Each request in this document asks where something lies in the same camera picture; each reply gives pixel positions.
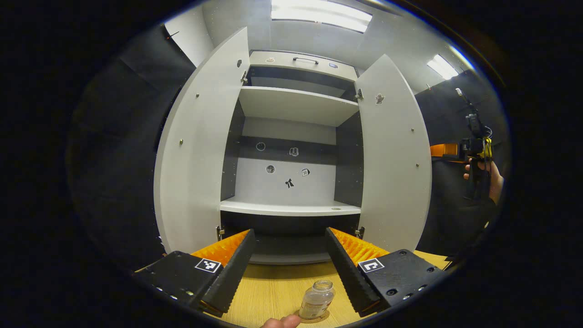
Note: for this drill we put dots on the black backdrop cloth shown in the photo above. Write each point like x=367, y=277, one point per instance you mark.
x=118, y=150

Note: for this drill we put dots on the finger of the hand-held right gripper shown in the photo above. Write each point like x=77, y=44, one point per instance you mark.
x=444, y=150

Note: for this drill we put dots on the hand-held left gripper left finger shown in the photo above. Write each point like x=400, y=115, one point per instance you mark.
x=233, y=273

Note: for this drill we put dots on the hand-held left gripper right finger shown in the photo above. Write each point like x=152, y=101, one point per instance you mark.
x=350, y=278

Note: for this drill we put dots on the clear plastic bottle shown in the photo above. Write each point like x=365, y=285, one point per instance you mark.
x=316, y=300

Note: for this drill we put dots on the white cabinet door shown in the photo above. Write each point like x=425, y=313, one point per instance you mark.
x=394, y=173
x=196, y=159

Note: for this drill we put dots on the round wooden coaster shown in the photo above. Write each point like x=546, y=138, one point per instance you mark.
x=314, y=321

